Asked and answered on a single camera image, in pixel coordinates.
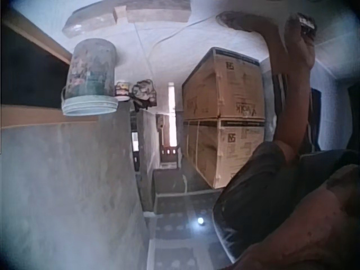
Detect person's left hand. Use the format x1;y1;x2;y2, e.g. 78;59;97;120
283;12;318;70

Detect small wooden block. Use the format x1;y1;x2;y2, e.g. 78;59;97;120
113;5;128;25

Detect white cable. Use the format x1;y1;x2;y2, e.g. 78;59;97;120
133;13;221;85

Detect dark slotted crate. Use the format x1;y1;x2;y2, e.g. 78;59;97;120
160;145;178;164

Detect large cardboard carton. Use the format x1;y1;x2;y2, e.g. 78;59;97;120
181;46;267;121
182;117;267;190

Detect person's legs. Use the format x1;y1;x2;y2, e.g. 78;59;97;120
213;10;299;265

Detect paint-stained plastic bucket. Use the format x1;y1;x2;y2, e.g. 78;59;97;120
60;38;119;117

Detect blue cloth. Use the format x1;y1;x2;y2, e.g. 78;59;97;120
309;87;322;151

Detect wooden door frame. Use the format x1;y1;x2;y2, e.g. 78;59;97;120
0;7;99;129

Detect small white dusty tool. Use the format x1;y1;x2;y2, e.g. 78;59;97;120
297;13;317;32

